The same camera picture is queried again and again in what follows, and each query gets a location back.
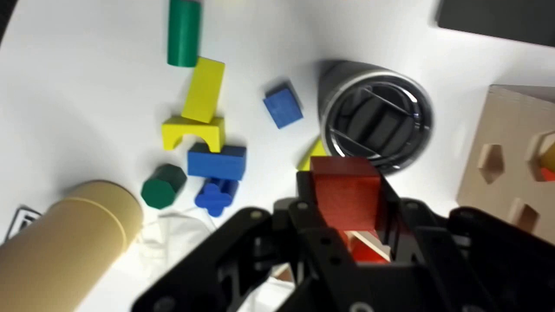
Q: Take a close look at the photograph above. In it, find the red wooden block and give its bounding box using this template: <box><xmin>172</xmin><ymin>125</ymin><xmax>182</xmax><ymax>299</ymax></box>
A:
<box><xmin>345</xmin><ymin>231</ymin><xmax>390</xmax><ymax>266</ymax></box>

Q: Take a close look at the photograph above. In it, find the green hexagon block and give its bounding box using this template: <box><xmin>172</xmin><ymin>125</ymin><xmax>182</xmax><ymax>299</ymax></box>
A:
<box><xmin>139</xmin><ymin>164</ymin><xmax>189</xmax><ymax>212</ymax></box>

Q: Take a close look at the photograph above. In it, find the yellow arch block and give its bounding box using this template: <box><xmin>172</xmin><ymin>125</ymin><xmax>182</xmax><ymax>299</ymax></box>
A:
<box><xmin>159</xmin><ymin>113</ymin><xmax>227</xmax><ymax>155</ymax></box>

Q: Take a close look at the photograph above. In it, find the tan cardboard tube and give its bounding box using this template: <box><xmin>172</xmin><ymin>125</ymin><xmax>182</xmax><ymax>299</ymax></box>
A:
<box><xmin>0</xmin><ymin>179</ymin><xmax>146</xmax><ymax>312</ymax></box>

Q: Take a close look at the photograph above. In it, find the small wooden tray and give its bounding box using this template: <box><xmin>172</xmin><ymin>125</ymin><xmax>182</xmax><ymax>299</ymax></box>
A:
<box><xmin>270</xmin><ymin>228</ymin><xmax>395</xmax><ymax>285</ymax></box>

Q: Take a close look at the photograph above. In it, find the yellow long rectangular block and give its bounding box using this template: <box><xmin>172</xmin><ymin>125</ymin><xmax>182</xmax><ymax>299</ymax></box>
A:
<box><xmin>180</xmin><ymin>56</ymin><xmax>227</xmax><ymax>125</ymax></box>

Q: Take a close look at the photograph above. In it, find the blue rectangular block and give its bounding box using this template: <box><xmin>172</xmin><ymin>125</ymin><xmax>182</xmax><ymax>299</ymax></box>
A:
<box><xmin>185</xmin><ymin>143</ymin><xmax>248</xmax><ymax>183</ymax></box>

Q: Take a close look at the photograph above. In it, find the yellow triangle block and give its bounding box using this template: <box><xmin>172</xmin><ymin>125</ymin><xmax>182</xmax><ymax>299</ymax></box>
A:
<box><xmin>296</xmin><ymin>138</ymin><xmax>329</xmax><ymax>174</ymax></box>

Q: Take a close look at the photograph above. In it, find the blue cross block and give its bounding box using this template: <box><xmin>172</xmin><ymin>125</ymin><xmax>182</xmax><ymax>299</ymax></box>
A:
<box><xmin>194</xmin><ymin>176</ymin><xmax>241</xmax><ymax>219</ymax></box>

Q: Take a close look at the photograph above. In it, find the green wooden cylinder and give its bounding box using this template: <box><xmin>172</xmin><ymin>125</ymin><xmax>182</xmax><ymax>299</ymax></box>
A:
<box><xmin>166</xmin><ymin>0</ymin><xmax>203</xmax><ymax>70</ymax></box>

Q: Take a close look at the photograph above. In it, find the black tumbler cup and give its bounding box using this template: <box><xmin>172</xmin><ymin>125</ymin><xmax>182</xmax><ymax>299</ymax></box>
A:
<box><xmin>316</xmin><ymin>58</ymin><xmax>435</xmax><ymax>176</ymax></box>

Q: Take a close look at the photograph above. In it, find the wooden shape sorter box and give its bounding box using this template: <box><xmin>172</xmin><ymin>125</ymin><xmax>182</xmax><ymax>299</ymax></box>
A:
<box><xmin>454</xmin><ymin>84</ymin><xmax>555</xmax><ymax>242</ymax></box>

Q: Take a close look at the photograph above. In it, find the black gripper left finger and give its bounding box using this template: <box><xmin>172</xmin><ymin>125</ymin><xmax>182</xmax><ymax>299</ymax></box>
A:
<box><xmin>132</xmin><ymin>170</ymin><xmax>354</xmax><ymax>312</ymax></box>

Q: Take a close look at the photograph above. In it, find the YETI sticker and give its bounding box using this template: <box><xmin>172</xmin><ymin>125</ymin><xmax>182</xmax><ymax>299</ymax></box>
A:
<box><xmin>3</xmin><ymin>205</ymin><xmax>43</xmax><ymax>245</ymax></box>

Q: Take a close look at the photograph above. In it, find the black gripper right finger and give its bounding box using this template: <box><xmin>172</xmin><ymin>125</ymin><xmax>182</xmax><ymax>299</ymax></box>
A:
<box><xmin>374</xmin><ymin>179</ymin><xmax>555</xmax><ymax>312</ymax></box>

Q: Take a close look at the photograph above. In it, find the orange wooden block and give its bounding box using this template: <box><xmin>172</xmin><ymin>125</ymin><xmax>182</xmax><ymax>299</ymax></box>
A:
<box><xmin>309</xmin><ymin>157</ymin><xmax>387</xmax><ymax>233</ymax></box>

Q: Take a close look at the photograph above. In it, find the blue wooden cube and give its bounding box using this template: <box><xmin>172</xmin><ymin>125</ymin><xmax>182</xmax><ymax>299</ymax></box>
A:
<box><xmin>262</xmin><ymin>82</ymin><xmax>305</xmax><ymax>131</ymax></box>

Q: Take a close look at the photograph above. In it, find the black laptop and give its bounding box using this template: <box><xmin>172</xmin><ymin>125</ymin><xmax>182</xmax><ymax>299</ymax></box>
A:
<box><xmin>435</xmin><ymin>0</ymin><xmax>555</xmax><ymax>49</ymax></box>

